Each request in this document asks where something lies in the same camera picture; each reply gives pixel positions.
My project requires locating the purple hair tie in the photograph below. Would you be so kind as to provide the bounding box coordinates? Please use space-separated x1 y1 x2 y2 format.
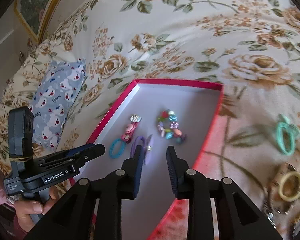
129 134 155 165

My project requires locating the colourful beaded bracelet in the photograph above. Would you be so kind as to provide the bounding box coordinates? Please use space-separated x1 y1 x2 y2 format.
156 109 187 145

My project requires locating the mint green hair tie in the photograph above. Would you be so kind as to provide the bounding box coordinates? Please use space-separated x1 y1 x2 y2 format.
275 113 300 156

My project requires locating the person's left hand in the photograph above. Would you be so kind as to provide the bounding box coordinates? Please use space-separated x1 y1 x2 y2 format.
14 186 59 232

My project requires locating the blue bear print pillow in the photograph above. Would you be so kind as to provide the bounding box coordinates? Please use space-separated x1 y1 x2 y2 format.
29 59 85 150

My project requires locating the pink cartoon hair clip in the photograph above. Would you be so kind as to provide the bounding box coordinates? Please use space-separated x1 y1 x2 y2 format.
121 114 142 144

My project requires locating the red cardboard box lid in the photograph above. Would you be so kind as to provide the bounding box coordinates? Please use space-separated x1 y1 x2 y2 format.
81 79 223 239

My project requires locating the framed picture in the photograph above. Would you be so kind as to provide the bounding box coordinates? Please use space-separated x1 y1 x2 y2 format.
14 0 60 43

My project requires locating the floral fleece blanket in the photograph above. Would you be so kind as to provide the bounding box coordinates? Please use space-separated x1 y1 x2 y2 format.
0 0 300 240

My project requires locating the blue hair tie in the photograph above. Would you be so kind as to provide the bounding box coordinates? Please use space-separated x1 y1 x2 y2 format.
108 138 127 159

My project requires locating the yellow-green bangle ring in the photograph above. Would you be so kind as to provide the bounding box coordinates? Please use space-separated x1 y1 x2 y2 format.
277 170 300 202

